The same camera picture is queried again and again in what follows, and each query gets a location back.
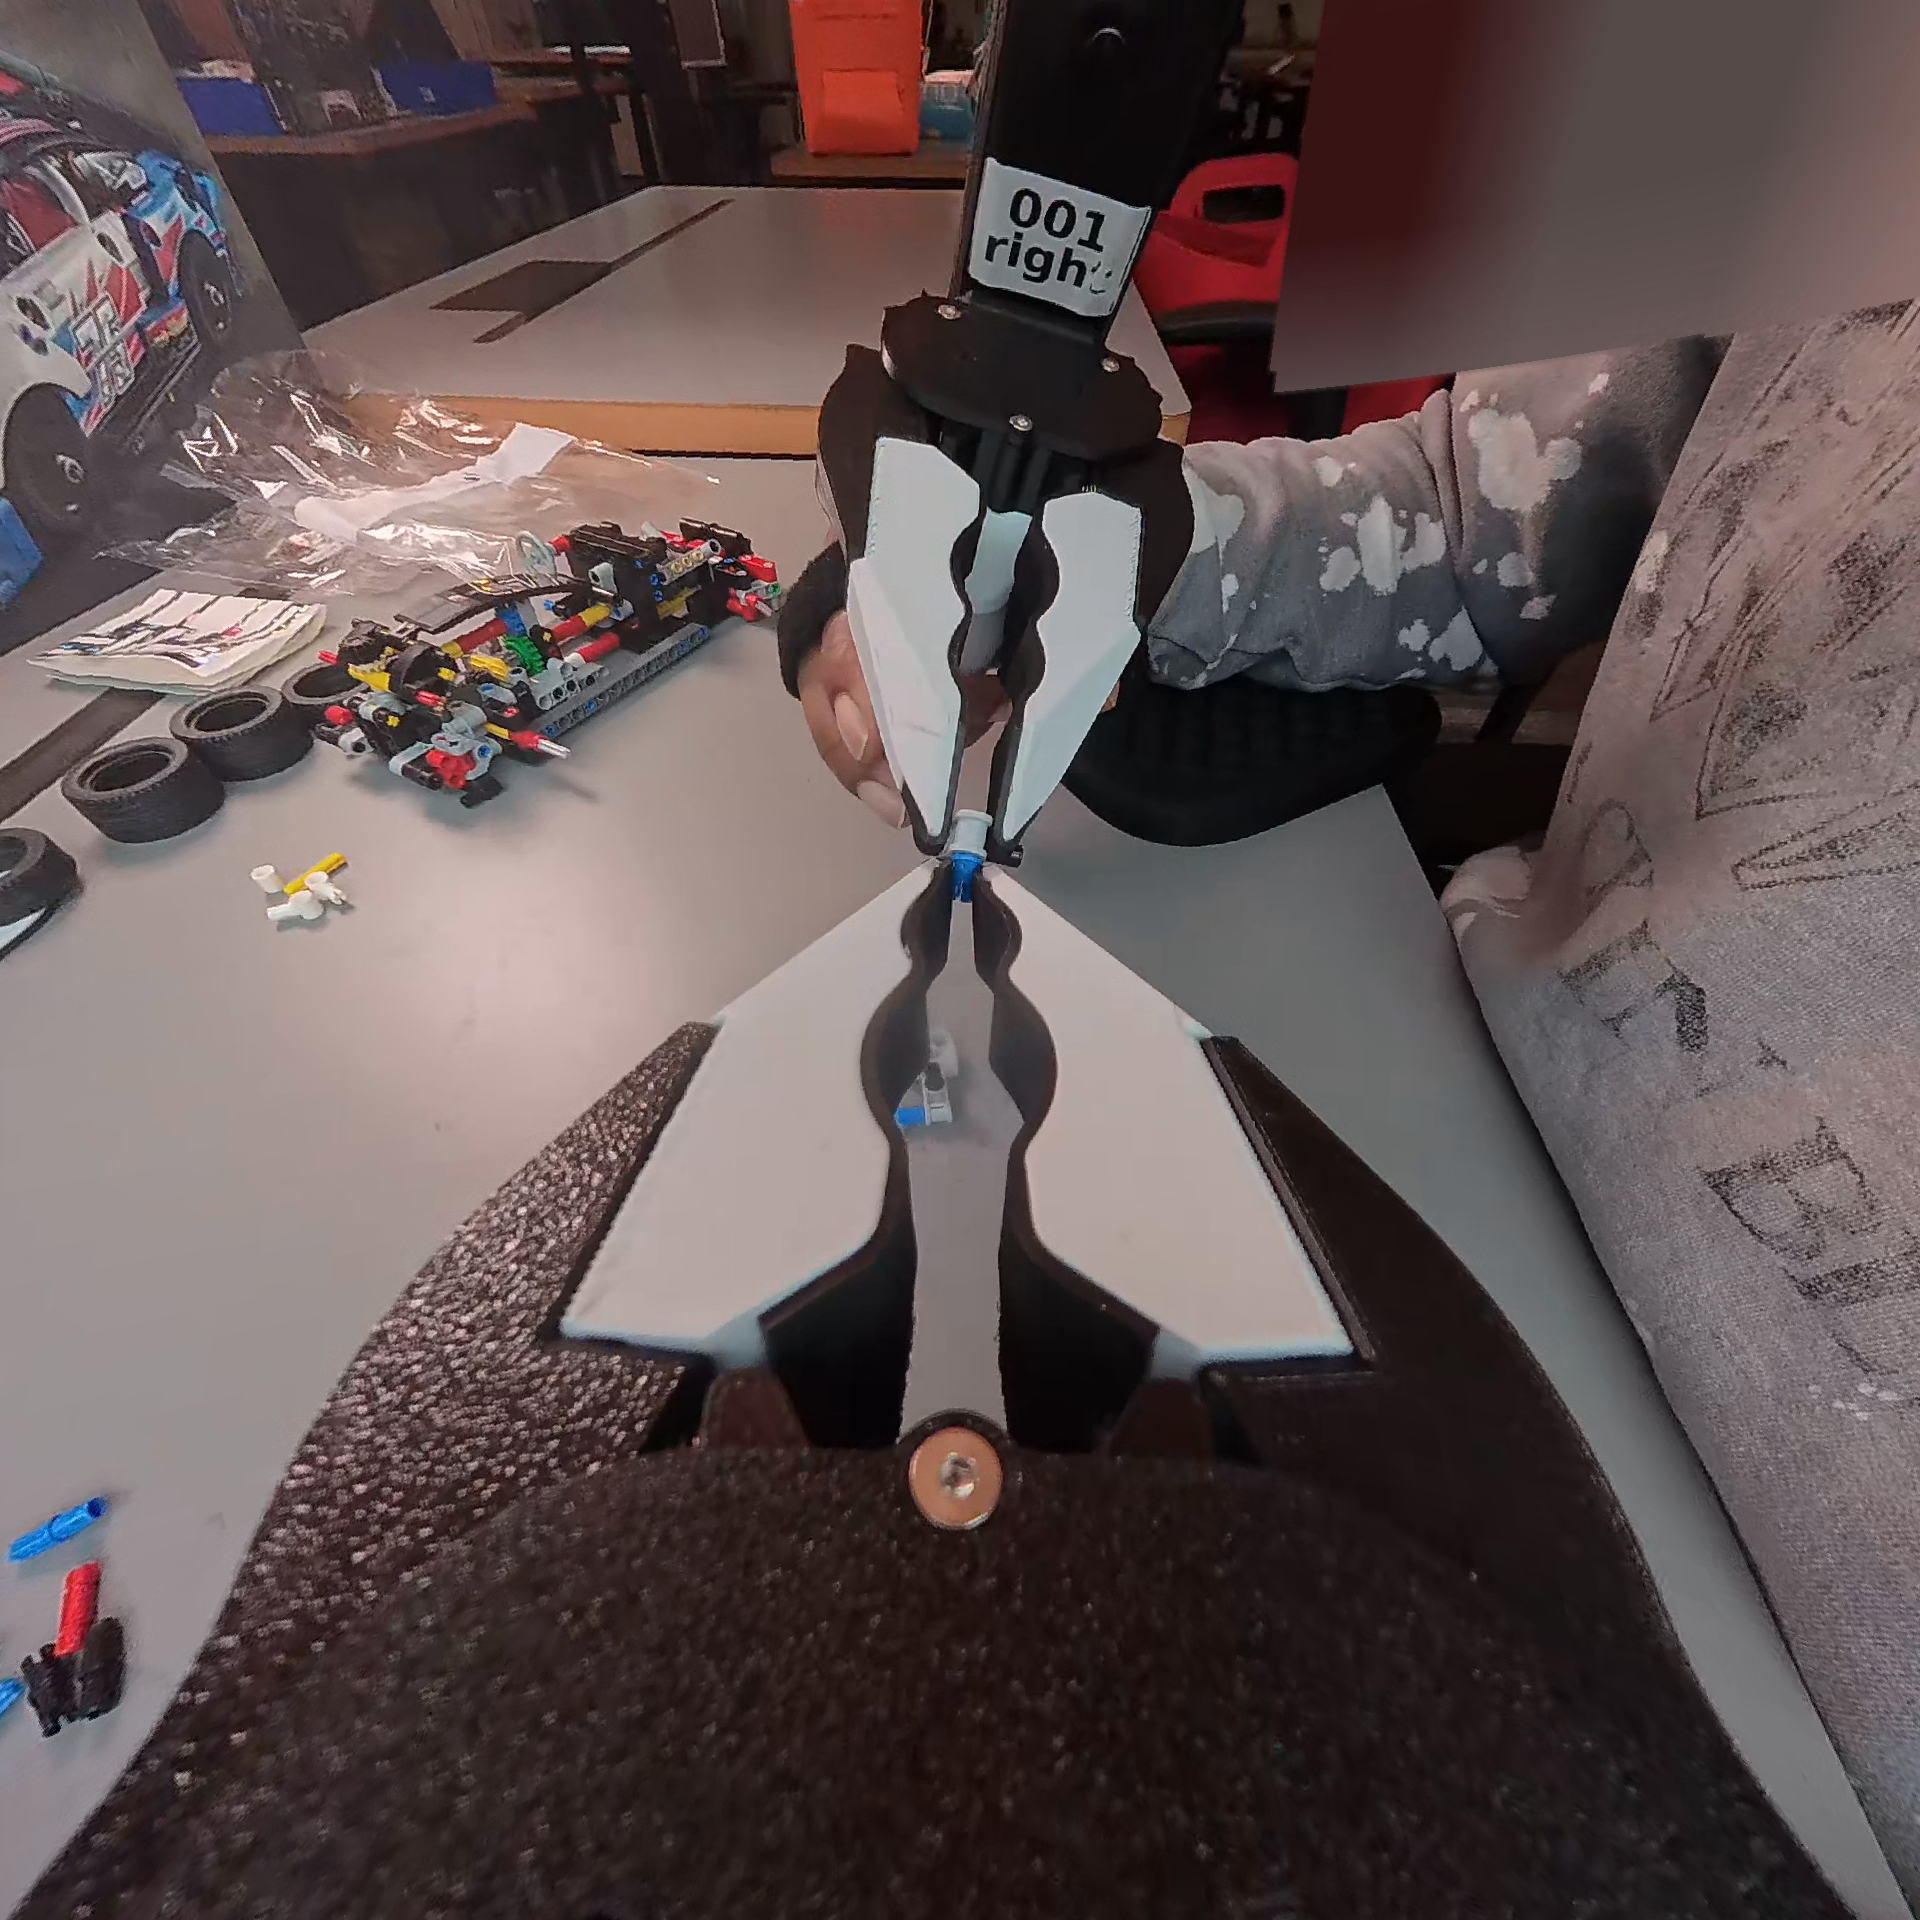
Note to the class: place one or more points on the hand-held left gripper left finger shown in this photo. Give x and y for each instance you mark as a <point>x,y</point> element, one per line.
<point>735,1184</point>

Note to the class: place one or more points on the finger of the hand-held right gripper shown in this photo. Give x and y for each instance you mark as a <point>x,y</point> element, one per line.
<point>900,599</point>
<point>1088,629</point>

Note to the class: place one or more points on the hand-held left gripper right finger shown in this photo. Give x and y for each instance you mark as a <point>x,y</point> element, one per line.
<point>1171,1184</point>

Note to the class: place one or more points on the white round connector piece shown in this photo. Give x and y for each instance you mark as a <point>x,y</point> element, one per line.
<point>972,836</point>

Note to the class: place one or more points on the blue axle pin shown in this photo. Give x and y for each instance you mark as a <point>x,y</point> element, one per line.
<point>964,869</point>

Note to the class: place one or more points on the yellow toy axle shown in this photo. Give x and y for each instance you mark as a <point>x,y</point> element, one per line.
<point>319,869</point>

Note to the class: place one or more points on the group of small brick pins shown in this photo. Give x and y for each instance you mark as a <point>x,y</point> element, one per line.
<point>79,1606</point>

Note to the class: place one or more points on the person's right forearm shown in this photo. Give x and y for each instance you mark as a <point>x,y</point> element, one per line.
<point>1350,570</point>

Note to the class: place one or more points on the grey desk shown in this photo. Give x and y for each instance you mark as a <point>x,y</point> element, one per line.
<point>376,1126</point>

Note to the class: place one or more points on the person's right hand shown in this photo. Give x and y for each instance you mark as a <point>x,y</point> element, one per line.
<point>849,722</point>

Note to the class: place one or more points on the light grey connector brick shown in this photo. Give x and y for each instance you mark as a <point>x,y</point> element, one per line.
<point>937,1096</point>

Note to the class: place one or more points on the red plastic tote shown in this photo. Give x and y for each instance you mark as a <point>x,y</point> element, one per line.
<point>1231,224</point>

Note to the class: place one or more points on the grey table with wooden edge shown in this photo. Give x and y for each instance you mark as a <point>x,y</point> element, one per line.
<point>751,301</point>

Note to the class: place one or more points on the brick-built toy car chassis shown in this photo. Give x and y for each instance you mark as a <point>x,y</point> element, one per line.
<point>600,646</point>

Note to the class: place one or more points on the orange bin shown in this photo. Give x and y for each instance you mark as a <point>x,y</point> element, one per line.
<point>855,77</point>

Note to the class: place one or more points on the long white connector piece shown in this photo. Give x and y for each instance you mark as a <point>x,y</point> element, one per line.
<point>294,909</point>

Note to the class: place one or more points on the clear plastic bag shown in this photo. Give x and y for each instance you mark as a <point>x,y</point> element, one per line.
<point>376,482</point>

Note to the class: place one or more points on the wooden workbench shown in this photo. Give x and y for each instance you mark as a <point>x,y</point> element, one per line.
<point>450,166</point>

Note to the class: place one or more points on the blue storage bins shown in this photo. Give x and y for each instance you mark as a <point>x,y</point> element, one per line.
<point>435,88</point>

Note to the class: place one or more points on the sticker sheet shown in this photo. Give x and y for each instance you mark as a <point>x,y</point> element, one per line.
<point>180,638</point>

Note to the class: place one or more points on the black toy car box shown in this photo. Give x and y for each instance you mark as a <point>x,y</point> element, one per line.
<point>120,301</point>

